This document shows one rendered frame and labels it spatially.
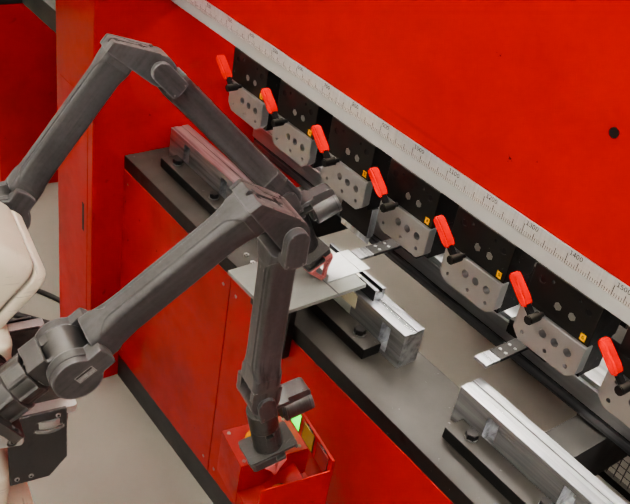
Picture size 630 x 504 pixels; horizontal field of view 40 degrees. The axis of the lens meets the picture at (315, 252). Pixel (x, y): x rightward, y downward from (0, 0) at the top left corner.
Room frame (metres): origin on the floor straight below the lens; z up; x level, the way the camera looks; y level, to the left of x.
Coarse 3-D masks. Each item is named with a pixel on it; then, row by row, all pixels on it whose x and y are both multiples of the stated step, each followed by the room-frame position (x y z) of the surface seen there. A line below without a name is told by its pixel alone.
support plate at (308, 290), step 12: (252, 264) 1.63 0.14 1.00; (240, 276) 1.57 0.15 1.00; (252, 276) 1.58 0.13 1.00; (300, 276) 1.61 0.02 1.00; (312, 276) 1.62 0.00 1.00; (348, 276) 1.65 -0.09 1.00; (252, 288) 1.54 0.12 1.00; (300, 288) 1.57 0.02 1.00; (312, 288) 1.58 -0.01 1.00; (324, 288) 1.59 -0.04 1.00; (336, 288) 1.59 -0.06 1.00; (348, 288) 1.60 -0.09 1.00; (360, 288) 1.62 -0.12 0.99; (300, 300) 1.53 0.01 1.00; (312, 300) 1.53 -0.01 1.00; (324, 300) 1.55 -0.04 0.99
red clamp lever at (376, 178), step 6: (372, 168) 1.59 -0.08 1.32; (378, 168) 1.61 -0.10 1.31; (372, 174) 1.59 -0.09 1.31; (378, 174) 1.59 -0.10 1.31; (372, 180) 1.58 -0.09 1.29; (378, 180) 1.58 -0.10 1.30; (378, 186) 1.57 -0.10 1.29; (384, 186) 1.58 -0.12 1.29; (378, 192) 1.56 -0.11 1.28; (384, 192) 1.57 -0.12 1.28; (384, 198) 1.56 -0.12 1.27; (384, 204) 1.55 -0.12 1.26; (390, 204) 1.55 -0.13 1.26; (396, 204) 1.57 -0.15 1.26; (384, 210) 1.54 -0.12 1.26; (390, 210) 1.55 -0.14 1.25
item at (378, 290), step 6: (330, 246) 1.77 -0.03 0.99; (336, 246) 1.77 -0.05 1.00; (336, 252) 1.75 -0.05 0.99; (360, 276) 1.66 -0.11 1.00; (366, 276) 1.67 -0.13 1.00; (366, 282) 1.64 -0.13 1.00; (372, 282) 1.65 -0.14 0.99; (378, 282) 1.65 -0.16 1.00; (366, 288) 1.63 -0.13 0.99; (372, 288) 1.62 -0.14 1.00; (378, 288) 1.64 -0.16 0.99; (384, 288) 1.63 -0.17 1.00; (366, 294) 1.63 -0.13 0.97; (372, 294) 1.62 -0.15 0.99; (378, 294) 1.62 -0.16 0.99; (372, 300) 1.61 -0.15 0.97
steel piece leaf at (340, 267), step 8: (336, 256) 1.72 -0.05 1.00; (336, 264) 1.69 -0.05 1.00; (344, 264) 1.69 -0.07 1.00; (352, 264) 1.70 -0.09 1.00; (320, 272) 1.63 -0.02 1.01; (328, 272) 1.65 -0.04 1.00; (336, 272) 1.65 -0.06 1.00; (344, 272) 1.66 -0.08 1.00; (352, 272) 1.67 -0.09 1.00; (328, 280) 1.62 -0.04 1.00
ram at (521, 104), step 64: (256, 0) 2.00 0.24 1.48; (320, 0) 1.83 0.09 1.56; (384, 0) 1.69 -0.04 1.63; (448, 0) 1.57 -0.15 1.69; (512, 0) 1.47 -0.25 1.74; (576, 0) 1.38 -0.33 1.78; (320, 64) 1.81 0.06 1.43; (384, 64) 1.67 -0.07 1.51; (448, 64) 1.55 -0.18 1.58; (512, 64) 1.44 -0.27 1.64; (576, 64) 1.36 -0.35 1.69; (448, 128) 1.52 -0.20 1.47; (512, 128) 1.42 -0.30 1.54; (576, 128) 1.33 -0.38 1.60; (448, 192) 1.49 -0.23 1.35; (512, 192) 1.39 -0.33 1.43; (576, 192) 1.30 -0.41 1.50
